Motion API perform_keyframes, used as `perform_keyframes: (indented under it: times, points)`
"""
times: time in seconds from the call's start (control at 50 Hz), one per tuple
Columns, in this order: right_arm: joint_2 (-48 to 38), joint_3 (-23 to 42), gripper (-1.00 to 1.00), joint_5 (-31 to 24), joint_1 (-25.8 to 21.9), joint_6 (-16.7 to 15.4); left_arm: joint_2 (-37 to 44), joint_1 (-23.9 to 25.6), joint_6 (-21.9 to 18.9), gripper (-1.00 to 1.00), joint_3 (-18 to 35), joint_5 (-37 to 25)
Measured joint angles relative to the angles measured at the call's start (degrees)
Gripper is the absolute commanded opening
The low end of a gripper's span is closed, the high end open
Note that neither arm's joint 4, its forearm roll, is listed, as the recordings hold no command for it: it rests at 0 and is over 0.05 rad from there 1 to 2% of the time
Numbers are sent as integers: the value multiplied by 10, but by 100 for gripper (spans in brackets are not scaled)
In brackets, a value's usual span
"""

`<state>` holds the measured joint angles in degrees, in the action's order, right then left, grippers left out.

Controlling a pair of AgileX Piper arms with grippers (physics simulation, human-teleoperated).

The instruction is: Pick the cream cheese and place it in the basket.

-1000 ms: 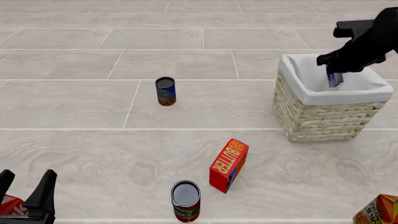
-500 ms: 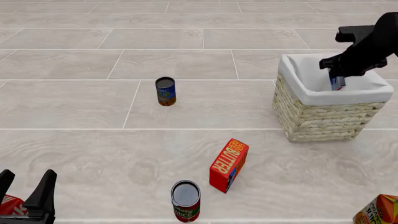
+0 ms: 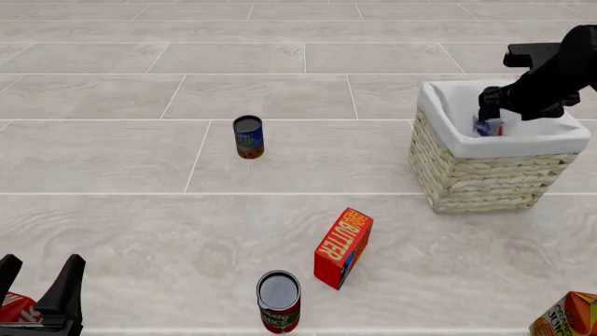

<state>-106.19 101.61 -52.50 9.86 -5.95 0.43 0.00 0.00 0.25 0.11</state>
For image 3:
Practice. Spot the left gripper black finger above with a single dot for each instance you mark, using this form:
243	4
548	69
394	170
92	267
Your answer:
65	287
8	271

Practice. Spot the tomato sauce can red green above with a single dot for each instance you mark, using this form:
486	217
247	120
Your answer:
280	308

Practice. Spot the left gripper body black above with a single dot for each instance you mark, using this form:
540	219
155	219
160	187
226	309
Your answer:
42	327

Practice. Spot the blue soup can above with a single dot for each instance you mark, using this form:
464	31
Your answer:
249	140

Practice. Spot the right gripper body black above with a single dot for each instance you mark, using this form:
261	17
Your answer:
536	101

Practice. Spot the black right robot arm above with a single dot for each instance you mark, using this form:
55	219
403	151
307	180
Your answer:
569	59

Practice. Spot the orange juice carton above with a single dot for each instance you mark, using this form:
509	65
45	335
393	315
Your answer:
566	316

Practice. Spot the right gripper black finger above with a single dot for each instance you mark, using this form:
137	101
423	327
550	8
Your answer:
488	113

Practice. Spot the red butter box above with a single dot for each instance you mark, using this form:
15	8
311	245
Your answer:
340	245

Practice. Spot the wicker basket with white liner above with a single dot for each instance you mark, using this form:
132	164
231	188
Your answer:
485	175

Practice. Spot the red carton with white letters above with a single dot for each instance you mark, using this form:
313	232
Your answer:
16	308

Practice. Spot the cream cheese box blue white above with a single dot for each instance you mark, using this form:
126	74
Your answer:
490	127

